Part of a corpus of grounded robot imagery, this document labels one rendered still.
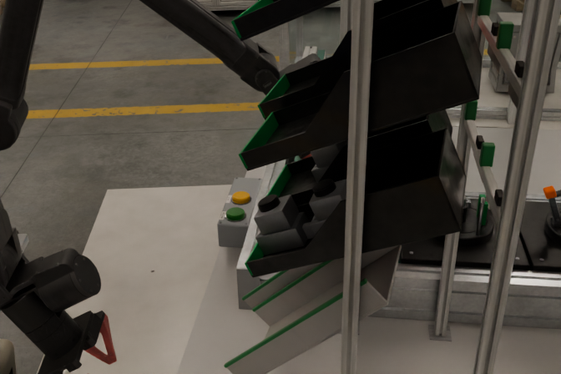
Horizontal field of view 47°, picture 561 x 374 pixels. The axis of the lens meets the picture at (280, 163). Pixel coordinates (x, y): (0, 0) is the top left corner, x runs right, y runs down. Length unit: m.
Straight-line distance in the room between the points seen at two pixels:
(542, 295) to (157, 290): 0.76
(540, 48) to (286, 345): 0.51
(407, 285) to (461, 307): 0.11
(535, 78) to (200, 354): 0.80
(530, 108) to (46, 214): 2.97
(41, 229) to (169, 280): 1.97
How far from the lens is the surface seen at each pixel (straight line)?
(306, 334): 0.89
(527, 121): 0.68
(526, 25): 2.05
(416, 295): 1.26
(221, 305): 1.32
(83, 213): 3.38
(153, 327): 1.30
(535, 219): 1.45
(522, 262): 1.31
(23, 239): 1.29
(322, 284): 0.99
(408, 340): 1.26
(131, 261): 1.48
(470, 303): 1.29
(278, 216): 0.84
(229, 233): 1.39
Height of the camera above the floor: 1.71
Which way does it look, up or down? 28 degrees down
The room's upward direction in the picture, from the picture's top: 1 degrees counter-clockwise
